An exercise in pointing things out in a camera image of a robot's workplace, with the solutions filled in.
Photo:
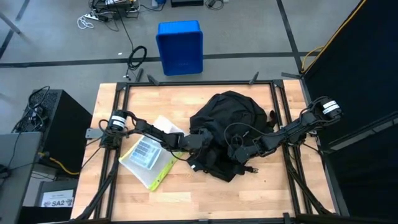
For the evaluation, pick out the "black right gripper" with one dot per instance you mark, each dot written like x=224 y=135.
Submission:
x=244 y=153

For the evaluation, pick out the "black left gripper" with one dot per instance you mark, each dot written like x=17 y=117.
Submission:
x=199 y=140

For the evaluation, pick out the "black backpack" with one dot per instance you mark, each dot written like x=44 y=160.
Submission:
x=230 y=109

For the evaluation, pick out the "white calculator dark keys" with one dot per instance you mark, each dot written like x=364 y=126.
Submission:
x=144 y=154

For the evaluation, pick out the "white mesh pouch yellow trim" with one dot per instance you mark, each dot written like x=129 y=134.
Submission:
x=140 y=173

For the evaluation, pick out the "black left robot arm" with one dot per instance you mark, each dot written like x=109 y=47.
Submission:
x=155 y=132

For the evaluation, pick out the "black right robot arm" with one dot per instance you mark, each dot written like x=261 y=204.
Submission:
x=292 y=132

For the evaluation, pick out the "blue plastic bin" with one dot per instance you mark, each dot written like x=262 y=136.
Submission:
x=180 y=46

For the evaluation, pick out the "grey mounting plate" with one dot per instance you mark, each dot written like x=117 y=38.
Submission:
x=93 y=133

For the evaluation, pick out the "black curtain panel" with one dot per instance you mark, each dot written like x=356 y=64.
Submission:
x=357 y=77

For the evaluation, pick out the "black computer tower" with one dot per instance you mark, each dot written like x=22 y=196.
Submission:
x=62 y=140

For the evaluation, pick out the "black flat box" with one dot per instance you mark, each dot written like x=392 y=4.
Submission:
x=186 y=3

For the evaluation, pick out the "black power adapter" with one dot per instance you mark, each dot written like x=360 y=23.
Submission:
x=213 y=3

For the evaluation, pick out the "grey case with SA2 label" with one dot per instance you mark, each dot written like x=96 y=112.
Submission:
x=57 y=199

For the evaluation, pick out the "white power strip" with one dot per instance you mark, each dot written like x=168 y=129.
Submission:
x=93 y=16

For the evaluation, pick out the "grey desk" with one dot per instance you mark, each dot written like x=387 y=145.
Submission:
x=18 y=174

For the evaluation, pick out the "black aluminium table frame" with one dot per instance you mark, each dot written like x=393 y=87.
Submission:
x=199 y=83

